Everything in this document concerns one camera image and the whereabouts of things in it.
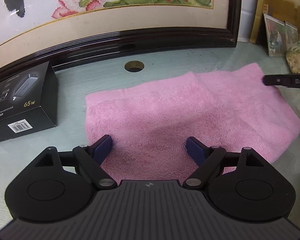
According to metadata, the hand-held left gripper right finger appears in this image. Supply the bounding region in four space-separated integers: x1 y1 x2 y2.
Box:
183 136 265 189

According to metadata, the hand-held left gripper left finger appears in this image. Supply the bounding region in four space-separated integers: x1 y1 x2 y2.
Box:
34 134 117 189

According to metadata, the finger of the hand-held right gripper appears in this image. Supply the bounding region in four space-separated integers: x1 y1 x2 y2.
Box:
262 74 300 90

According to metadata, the pink towel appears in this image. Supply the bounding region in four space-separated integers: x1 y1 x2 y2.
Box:
84 62 300 185

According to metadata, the plastic bag of popcorn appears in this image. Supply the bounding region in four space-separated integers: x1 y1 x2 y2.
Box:
285 39 300 75

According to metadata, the large framed photo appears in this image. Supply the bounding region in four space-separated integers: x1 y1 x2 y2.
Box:
263 13 287 57

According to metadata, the small framed photo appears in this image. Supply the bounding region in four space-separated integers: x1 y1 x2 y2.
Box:
284 21 299 48

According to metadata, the black charger box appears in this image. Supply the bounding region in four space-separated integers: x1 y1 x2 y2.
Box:
0 60 58 140

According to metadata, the framed lotus cross-stitch picture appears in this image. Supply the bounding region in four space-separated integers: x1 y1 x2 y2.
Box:
0 0 243 81

